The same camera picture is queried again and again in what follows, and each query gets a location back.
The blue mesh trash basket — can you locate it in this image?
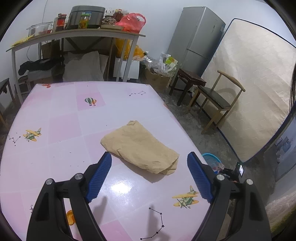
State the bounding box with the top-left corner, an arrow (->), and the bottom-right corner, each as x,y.
202,153 -> 224,174

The cardboard box with trash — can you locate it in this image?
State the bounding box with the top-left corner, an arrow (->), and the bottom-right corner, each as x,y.
141,53 -> 178,93

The wooden chair black seat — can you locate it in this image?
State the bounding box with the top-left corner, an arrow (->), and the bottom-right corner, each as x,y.
186,70 -> 246,134

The dark wooden stool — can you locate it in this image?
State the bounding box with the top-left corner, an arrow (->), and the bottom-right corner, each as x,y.
169,68 -> 206,106

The brown paper bag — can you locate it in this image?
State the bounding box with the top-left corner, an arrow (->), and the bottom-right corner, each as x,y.
100,120 -> 180,175

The beige mattress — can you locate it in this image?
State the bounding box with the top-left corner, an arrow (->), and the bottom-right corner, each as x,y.
202,19 -> 295,162

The silver refrigerator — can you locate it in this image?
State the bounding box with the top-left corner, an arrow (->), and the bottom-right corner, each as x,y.
167,6 -> 226,76

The yellow plastic bag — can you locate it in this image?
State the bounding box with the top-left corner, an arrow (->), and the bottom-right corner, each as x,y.
115,38 -> 145,61

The black clothes pile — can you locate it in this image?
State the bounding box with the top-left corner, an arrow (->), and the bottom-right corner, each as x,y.
18,57 -> 64,76

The white sack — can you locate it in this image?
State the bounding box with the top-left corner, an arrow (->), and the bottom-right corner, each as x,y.
63,51 -> 108,82

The pink plastic bag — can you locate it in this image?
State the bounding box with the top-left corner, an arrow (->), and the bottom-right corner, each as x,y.
116,13 -> 147,34

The grey side table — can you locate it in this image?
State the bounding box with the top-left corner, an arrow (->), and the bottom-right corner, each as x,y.
9,28 -> 145,104

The glass bowl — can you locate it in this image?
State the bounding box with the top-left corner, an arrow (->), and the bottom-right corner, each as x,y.
27,22 -> 53,37

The red sauce jar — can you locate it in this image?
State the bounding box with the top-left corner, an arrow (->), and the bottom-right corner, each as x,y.
56,14 -> 67,32

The pickle jar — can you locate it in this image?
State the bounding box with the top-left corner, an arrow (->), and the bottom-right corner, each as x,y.
78,12 -> 91,29

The grey rice cooker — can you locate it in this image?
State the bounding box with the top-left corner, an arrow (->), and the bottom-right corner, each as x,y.
67,6 -> 105,29

